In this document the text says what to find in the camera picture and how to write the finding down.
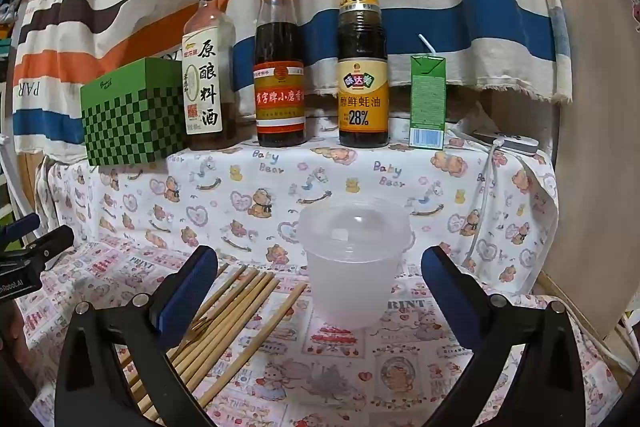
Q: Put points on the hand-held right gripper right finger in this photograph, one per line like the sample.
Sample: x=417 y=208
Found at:
x=450 y=297

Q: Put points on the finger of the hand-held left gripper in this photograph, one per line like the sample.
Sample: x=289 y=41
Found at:
x=50 y=242
x=20 y=229

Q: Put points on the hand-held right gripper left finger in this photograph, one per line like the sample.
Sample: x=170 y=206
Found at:
x=187 y=297

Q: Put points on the pile of wooden chopsticks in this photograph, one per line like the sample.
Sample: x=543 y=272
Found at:
x=235 y=307

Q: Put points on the clear plastic cup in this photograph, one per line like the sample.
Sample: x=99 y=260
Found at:
x=350 y=277

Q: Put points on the bear printed tablecloth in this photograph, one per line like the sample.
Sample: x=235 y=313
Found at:
x=250 y=197

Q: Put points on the green checkered box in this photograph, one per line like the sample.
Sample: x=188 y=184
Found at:
x=135 y=122

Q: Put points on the green drink carton with straw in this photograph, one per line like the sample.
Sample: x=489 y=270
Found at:
x=427 y=102

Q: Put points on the cooking wine bottle white label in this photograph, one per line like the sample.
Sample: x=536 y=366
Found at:
x=205 y=97

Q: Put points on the wooden board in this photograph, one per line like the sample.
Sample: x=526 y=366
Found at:
x=600 y=157

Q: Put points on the oyster sauce bottle yellow label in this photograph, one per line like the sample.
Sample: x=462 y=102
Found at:
x=362 y=102

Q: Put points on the sesame oil bottle red cap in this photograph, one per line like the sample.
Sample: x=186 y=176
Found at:
x=280 y=102

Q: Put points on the pink cartoon sticker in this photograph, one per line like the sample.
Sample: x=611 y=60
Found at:
x=636 y=14

